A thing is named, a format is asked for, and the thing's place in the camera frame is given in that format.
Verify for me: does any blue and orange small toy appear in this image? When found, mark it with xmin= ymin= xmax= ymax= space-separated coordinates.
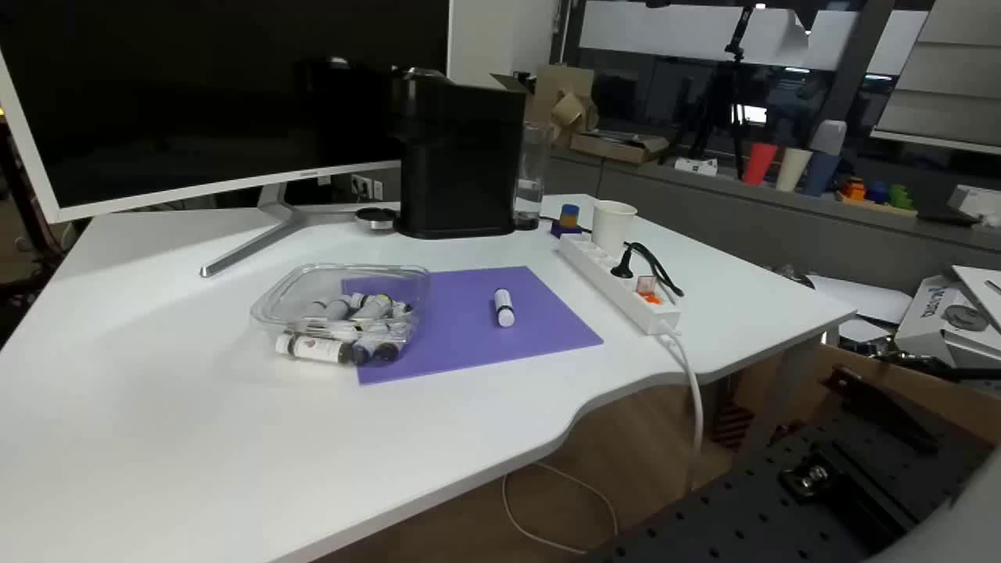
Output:
xmin=556 ymin=202 xmax=577 ymax=232

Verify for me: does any black coffee machine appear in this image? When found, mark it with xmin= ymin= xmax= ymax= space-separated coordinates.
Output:
xmin=395 ymin=74 xmax=524 ymax=236

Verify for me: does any beige cup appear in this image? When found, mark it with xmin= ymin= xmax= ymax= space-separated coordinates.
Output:
xmin=776 ymin=148 xmax=810 ymax=189

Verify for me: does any blue cup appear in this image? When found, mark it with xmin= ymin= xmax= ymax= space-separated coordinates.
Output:
xmin=804 ymin=120 xmax=846 ymax=196

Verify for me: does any clear plastic storage box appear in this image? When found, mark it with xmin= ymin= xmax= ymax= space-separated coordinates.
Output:
xmin=249 ymin=261 xmax=429 ymax=368

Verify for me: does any black plug with cable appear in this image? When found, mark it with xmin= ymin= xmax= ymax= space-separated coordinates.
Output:
xmin=607 ymin=236 xmax=687 ymax=300

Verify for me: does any white bottle front of box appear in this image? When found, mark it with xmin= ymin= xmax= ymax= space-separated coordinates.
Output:
xmin=276 ymin=331 xmax=352 ymax=366

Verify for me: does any black perforated board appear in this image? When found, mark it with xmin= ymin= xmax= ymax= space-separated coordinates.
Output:
xmin=589 ymin=414 xmax=991 ymax=563

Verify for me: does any purple paper sheet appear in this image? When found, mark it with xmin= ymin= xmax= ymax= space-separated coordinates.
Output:
xmin=356 ymin=265 xmax=599 ymax=384

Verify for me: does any white power strip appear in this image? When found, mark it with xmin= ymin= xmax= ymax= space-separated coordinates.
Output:
xmin=556 ymin=236 xmax=683 ymax=333

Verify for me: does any white power cable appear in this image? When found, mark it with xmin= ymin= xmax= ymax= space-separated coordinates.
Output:
xmin=498 ymin=328 xmax=711 ymax=559

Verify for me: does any cardboard box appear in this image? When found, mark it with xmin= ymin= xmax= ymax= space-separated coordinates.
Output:
xmin=498 ymin=66 xmax=597 ymax=148

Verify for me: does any white bottle on purple sheet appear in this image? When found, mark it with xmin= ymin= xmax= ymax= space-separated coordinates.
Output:
xmin=492 ymin=287 xmax=517 ymax=328

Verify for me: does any black camera tripod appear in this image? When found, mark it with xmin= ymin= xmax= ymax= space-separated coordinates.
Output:
xmin=668 ymin=0 xmax=761 ymax=168

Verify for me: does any white curved computer monitor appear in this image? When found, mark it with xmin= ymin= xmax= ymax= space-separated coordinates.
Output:
xmin=0 ymin=0 xmax=456 ymax=281

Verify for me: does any white paper cup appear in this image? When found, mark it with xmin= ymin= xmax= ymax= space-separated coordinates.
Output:
xmin=590 ymin=201 xmax=637 ymax=251

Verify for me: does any small round black object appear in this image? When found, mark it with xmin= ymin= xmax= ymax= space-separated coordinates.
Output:
xmin=352 ymin=205 xmax=397 ymax=232

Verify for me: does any red cup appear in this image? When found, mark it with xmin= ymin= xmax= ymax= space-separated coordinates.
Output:
xmin=740 ymin=139 xmax=779 ymax=188

